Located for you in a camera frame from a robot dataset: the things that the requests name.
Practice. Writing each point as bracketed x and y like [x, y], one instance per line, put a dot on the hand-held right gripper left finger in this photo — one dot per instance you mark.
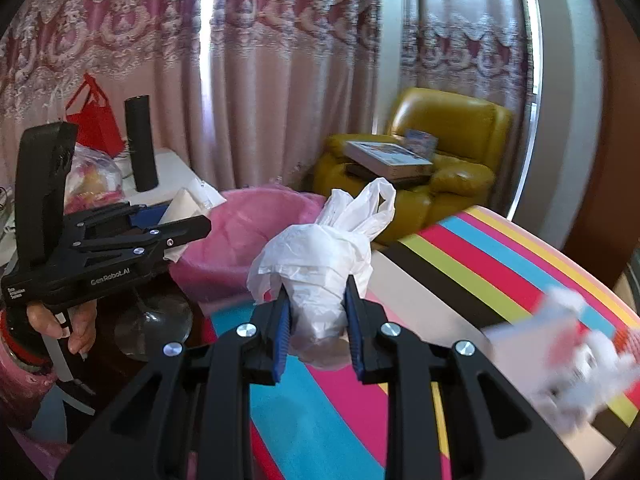
[282, 330]

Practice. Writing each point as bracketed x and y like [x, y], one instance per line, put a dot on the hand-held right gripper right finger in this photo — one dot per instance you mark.
[352, 330]

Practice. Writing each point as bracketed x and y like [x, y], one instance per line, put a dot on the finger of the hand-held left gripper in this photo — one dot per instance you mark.
[110, 215]
[167, 234]

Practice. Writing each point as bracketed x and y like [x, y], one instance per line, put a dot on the pink-lined trash bin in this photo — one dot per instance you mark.
[240, 230]

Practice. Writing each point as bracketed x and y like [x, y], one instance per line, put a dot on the white plastic bag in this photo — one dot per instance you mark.
[320, 265]

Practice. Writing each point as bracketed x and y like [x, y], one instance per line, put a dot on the person's left forearm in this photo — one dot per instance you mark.
[15, 330]

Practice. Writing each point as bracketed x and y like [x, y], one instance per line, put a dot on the person's left hand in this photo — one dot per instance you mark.
[80, 325]

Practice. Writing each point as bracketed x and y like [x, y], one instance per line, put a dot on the white paper bag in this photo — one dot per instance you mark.
[187, 205]

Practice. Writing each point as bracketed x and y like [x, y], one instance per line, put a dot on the clear plastic bag of toys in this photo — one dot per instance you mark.
[92, 175]

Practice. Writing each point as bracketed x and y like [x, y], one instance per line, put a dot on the white side table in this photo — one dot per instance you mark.
[170, 170]

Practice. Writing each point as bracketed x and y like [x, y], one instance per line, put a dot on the black cylinder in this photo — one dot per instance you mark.
[141, 145]

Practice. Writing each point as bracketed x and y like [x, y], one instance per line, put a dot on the red gift bag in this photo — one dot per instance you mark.
[97, 115]

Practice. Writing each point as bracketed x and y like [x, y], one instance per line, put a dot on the rainbow striped tablecloth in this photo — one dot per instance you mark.
[450, 270]

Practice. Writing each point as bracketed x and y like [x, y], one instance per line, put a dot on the large flat printed box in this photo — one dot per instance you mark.
[387, 155]

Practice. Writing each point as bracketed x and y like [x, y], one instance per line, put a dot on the wide pink lace curtain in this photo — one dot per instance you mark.
[275, 85]

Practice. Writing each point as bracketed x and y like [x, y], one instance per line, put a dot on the small blue printed box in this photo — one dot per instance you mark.
[421, 140]

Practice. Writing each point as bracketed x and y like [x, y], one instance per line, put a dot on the pink printed cloth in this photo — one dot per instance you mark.
[30, 405]

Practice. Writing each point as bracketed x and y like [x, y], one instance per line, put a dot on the yellow leather armchair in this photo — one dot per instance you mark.
[450, 125]

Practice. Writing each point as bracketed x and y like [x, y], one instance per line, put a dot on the narrow pink lace curtain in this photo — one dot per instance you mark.
[460, 35]

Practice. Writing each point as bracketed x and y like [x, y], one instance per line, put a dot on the brown wooden wardrobe panel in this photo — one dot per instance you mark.
[615, 110]

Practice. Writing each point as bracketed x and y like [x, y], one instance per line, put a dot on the clear round pedestal base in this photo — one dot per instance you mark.
[150, 330]

